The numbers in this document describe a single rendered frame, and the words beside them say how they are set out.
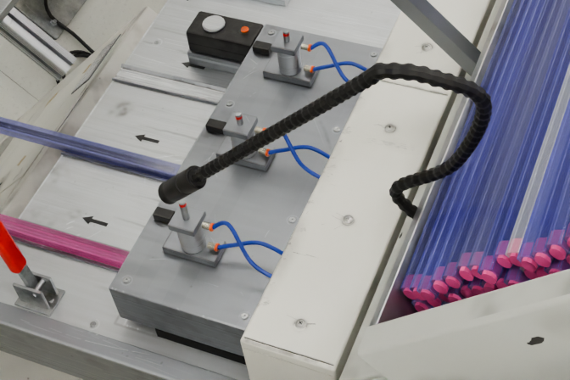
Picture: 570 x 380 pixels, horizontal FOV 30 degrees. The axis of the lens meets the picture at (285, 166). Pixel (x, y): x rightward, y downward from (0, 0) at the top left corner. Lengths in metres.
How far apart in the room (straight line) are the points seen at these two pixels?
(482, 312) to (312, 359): 0.23
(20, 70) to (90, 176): 1.20
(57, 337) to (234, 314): 0.17
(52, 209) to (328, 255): 0.31
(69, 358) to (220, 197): 0.19
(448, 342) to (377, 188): 0.29
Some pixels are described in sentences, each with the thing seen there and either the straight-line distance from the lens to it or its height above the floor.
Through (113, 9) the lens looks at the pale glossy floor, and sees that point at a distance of 2.43.
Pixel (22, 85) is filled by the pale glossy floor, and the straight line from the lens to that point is 2.25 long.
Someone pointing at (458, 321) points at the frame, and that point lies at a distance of 0.64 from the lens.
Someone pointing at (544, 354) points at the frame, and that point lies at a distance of 0.63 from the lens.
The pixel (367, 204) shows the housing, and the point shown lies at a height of 1.27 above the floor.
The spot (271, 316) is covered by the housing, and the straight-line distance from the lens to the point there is 0.85.
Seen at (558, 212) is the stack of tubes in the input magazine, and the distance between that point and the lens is 0.66.
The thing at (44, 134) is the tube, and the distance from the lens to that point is 1.11.
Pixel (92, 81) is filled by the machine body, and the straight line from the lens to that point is 1.59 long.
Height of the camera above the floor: 1.93
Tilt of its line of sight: 50 degrees down
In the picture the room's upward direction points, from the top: 62 degrees clockwise
